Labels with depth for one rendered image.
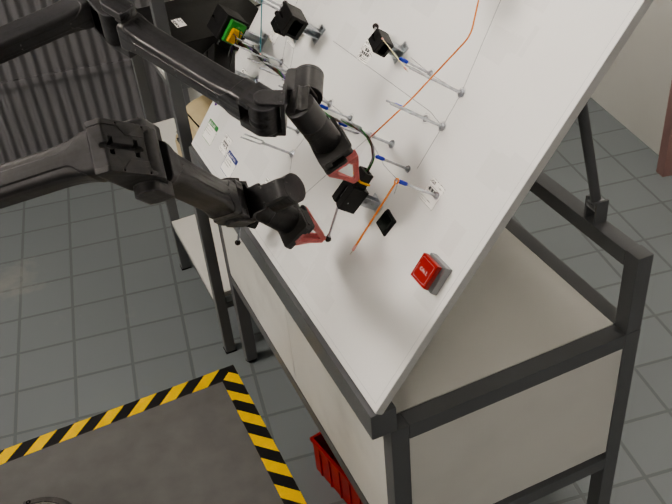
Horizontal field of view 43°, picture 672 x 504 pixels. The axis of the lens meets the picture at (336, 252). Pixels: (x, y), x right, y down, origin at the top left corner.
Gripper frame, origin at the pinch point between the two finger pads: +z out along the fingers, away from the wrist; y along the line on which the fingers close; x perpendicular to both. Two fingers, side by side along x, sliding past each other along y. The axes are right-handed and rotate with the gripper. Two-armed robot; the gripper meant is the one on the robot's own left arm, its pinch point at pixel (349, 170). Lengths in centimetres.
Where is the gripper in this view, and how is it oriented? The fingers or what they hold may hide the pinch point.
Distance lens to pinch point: 166.2
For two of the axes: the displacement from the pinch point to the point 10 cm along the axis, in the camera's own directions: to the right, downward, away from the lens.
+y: -3.2, -6.6, 6.8
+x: -8.2, 5.5, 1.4
